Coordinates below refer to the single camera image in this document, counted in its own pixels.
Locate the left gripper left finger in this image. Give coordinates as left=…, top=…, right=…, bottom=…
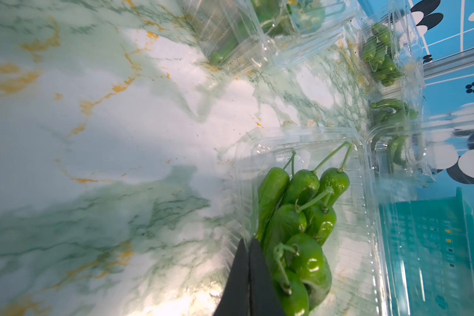
left=213, top=239, right=250, bottom=316

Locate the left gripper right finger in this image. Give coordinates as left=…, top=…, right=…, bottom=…
left=249, top=238, right=285, bottom=316

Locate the green pepper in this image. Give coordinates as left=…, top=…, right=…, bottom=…
left=271, top=233, right=333, bottom=312
left=272, top=269, right=309, bottom=316

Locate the teal plastic basket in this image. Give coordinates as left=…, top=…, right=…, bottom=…
left=379, top=188, right=474, bottom=315

